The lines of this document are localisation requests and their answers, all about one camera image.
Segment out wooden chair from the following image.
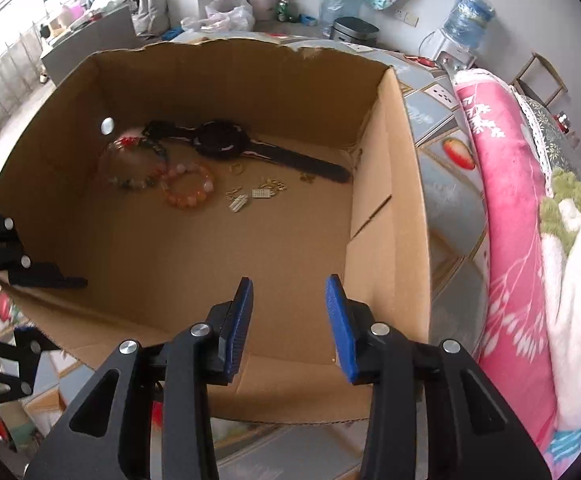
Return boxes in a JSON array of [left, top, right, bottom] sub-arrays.
[[513, 51, 568, 108]]

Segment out grey cabinet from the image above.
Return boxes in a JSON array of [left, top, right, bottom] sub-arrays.
[[40, 2, 138, 86]]

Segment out green plush cloth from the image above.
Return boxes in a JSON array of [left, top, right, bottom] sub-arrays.
[[540, 167, 581, 238]]

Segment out orange pink bead bracelet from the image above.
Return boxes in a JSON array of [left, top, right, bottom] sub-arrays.
[[163, 162, 217, 209]]

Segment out blue water bottle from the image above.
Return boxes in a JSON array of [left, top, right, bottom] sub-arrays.
[[443, 0, 497, 51]]

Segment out white water dispenser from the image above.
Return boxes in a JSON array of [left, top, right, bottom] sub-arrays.
[[433, 30, 477, 70]]

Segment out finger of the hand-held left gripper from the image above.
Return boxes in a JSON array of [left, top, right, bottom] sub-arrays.
[[0, 327, 52, 411], [0, 202, 88, 291]]

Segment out brown cardboard box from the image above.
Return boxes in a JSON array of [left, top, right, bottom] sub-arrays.
[[0, 37, 431, 426]]

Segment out small gold earrings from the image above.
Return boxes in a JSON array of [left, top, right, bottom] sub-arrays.
[[224, 180, 287, 213]]

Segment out black wrist watch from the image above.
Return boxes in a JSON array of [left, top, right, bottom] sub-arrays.
[[143, 119, 352, 184]]

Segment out grey floral pillow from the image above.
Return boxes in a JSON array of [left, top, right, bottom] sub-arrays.
[[513, 90, 581, 181]]

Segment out white plastic bag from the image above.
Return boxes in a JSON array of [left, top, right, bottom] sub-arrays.
[[180, 0, 256, 33]]

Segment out pink floral blanket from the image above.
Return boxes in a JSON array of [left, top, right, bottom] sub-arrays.
[[453, 69, 581, 476]]

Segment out empty clear water jug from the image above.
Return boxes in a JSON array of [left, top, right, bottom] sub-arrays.
[[319, 0, 363, 36]]

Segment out white plush towel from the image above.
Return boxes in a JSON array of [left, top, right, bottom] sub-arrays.
[[540, 180, 581, 431]]

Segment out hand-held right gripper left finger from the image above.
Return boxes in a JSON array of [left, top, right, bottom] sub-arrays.
[[25, 276, 254, 480]]

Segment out multicolour bead bracelet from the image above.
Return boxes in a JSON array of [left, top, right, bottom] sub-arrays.
[[101, 135, 171, 191]]

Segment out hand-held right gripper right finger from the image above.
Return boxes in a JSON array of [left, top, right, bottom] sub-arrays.
[[325, 274, 553, 480]]

